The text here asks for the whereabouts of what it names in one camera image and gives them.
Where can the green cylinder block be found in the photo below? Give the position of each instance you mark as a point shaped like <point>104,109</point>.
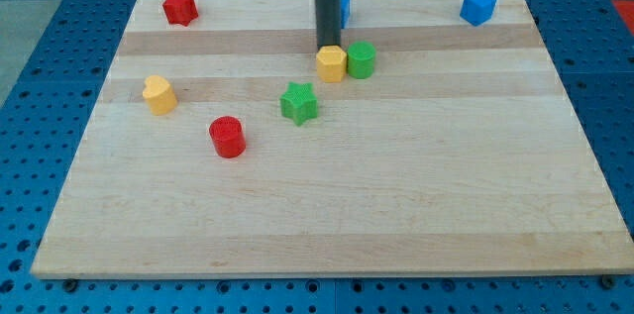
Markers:
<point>361,59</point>

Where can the green star block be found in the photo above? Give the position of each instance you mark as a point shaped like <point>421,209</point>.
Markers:
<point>299,103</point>

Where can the yellow hexagon block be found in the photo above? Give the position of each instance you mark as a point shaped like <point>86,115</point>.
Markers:
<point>331,64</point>

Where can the red cylinder block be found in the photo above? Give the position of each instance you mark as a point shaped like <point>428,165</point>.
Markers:
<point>227,136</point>

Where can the wooden board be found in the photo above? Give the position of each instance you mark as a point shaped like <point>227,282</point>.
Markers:
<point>461,155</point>

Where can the blue block behind rod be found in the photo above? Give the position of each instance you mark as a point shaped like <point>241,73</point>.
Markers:
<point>345,7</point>

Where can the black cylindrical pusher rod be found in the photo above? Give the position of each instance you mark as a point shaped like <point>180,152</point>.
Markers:
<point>328,23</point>

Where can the yellow heart block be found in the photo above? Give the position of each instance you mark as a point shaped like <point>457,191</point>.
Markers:
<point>159,95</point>

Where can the red star block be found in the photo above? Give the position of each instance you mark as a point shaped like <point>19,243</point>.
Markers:
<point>180,12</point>

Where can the blue cube block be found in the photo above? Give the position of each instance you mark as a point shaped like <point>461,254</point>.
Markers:
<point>477,12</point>

